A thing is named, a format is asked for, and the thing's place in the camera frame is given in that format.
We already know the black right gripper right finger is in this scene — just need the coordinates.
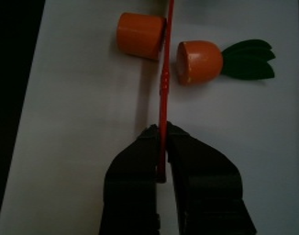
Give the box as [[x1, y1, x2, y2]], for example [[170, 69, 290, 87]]
[[165, 120, 257, 235]]

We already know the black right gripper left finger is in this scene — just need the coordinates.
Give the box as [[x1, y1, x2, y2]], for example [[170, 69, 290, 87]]
[[97, 123, 161, 235]]

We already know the red toy knife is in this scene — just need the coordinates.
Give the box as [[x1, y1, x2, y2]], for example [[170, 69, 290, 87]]
[[154, 0, 174, 185]]

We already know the white cutting board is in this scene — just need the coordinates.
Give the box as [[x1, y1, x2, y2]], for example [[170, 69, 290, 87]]
[[0, 0, 299, 235]]

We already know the toy carrot top with leaves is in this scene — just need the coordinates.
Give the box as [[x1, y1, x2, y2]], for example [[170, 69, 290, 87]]
[[174, 39, 276, 86]]

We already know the orange toy carrot middle piece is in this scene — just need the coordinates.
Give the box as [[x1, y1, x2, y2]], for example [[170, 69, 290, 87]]
[[114, 12, 168, 61]]

